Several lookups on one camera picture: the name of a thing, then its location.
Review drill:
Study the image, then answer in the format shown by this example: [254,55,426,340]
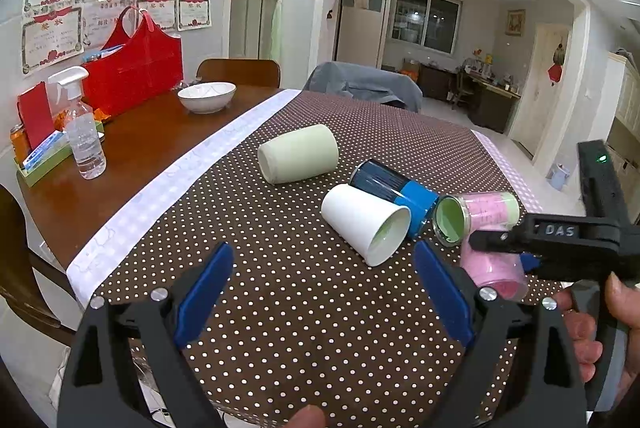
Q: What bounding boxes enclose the green tray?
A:
[19,121,107,187]

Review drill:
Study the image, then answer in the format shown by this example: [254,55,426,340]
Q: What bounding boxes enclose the orange can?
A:
[10,124,31,165]

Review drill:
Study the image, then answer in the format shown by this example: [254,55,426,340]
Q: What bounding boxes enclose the blue packet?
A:
[24,132,67,170]

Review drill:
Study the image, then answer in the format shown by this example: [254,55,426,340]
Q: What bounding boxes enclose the red hanging ornament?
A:
[547,33,569,85]

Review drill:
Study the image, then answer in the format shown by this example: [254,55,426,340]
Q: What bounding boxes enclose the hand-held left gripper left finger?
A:
[57,242,236,428]

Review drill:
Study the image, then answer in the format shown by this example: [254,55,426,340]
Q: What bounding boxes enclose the small white bin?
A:
[550,163,571,192]

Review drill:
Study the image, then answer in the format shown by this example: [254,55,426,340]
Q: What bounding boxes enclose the clear spray bottle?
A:
[48,66,107,180]

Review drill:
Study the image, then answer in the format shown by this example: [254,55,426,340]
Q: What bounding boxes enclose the white cabinet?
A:
[606,50,640,135]

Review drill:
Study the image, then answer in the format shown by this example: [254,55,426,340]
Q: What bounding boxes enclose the framed picture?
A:
[506,9,526,37]

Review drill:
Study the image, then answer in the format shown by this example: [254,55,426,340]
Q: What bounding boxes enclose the white bowl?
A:
[177,82,237,115]

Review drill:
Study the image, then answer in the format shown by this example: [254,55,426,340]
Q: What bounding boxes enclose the green and pink cup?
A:
[433,191,520,247]

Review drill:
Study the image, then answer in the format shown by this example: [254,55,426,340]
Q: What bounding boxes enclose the person's right hand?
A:
[554,272,640,381]

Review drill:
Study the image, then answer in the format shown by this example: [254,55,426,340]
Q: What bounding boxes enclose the wooden chair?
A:
[0,183,78,346]
[196,58,281,89]

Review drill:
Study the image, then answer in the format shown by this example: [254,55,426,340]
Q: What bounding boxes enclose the white refrigerator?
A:
[336,0,397,69]

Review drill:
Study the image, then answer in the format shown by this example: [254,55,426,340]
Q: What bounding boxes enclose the red box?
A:
[16,83,56,151]

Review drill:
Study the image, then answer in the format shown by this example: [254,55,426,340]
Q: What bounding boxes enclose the person's left hand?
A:
[289,405,327,428]

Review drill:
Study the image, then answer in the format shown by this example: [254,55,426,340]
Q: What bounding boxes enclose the orange snack packet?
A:
[54,107,110,130]

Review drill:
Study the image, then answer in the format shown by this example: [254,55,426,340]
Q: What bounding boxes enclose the white cup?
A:
[320,184,412,267]

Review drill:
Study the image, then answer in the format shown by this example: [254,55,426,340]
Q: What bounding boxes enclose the brown polka dot tablecloth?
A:
[66,88,566,426]

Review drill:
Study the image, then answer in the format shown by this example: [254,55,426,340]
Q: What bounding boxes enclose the white door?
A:
[509,23,571,146]

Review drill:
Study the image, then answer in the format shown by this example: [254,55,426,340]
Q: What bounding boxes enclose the grey covered chair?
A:
[302,61,424,112]

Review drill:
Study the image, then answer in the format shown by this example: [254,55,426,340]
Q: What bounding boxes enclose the window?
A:
[387,0,463,57]

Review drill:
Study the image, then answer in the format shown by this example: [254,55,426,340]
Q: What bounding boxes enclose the dark wooden desk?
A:
[417,62,522,135]

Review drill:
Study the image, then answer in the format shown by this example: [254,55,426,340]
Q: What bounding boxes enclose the blue cup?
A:
[349,159,440,240]

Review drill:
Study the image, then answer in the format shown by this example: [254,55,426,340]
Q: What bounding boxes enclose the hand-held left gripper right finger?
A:
[414,239,588,428]

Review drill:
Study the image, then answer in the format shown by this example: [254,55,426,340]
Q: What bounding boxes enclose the red bag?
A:
[81,6,183,118]

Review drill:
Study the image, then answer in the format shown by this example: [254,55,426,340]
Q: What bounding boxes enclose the pale green cup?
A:
[257,123,340,185]

